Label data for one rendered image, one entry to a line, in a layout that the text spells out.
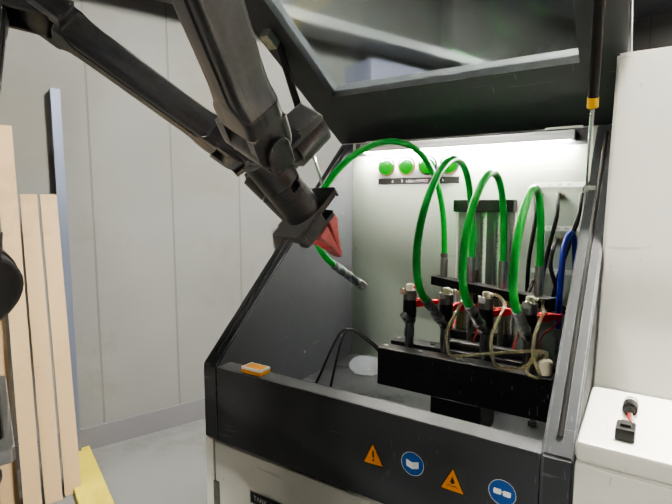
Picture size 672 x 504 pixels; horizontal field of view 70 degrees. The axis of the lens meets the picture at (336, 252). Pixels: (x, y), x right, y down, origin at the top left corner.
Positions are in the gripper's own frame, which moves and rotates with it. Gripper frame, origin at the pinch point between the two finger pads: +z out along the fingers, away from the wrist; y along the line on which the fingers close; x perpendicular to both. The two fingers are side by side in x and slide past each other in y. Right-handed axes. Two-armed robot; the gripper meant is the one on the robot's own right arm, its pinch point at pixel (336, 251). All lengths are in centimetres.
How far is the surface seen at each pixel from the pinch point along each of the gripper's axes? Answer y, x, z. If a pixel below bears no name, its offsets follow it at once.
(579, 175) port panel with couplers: 54, -12, 34
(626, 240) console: 29.3, -28.9, 27.0
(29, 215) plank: -6, 192, -10
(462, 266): 10.3, -12.0, 13.9
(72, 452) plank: -74, 172, 70
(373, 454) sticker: -20.5, -4.4, 26.8
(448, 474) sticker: -17.6, -16.7, 28.8
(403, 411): -13.0, -8.3, 23.2
